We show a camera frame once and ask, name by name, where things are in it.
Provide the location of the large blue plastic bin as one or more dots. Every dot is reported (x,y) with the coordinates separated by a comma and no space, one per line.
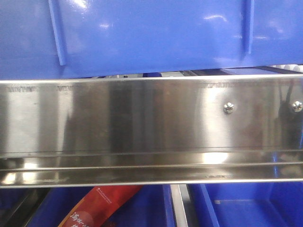
(64,39)

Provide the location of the lower left blue bin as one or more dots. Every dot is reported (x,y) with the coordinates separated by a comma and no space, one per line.
(150,207)

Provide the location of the lower right blue bin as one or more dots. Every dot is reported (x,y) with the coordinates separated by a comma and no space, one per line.
(248,204)

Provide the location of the white conveyor rollers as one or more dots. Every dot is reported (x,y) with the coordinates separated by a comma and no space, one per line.
(290,67)

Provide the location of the left panel screw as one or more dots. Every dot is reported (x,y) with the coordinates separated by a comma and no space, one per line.
(228,107)

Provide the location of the panel screw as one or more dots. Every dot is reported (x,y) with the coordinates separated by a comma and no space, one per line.
(228,107)
(297,106)

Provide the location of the steel divider bar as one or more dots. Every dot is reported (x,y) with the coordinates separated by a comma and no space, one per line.
(183,207)

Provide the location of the red snack package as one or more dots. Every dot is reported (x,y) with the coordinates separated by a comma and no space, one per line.
(98,205)

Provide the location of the right panel screw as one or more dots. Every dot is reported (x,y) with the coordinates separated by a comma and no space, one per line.
(297,106)

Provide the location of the stainless steel rail panel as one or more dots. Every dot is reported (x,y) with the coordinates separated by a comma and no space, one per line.
(83,132)

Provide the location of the black frame bar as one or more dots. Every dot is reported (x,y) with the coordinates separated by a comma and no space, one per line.
(18,205)

